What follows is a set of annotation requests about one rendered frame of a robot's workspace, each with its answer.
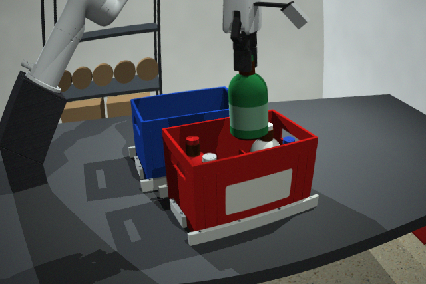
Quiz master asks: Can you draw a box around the red plastic crate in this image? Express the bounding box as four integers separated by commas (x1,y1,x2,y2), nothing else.
166,110,318,232

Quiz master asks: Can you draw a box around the blue bottle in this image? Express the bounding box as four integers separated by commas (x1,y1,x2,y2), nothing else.
282,136,295,145

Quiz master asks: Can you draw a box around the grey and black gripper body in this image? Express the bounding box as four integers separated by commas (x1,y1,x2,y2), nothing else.
223,0,262,35

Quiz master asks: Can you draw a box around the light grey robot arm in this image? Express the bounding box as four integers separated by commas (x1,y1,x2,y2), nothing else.
21,0,310,93

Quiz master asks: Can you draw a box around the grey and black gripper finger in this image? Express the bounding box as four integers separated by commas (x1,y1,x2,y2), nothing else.
249,31,257,68
230,11,252,72

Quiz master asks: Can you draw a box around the white bottle with brown label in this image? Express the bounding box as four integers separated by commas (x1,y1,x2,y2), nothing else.
250,123,280,152

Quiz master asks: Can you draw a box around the blue plastic crate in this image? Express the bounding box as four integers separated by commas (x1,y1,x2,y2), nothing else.
133,86,230,180

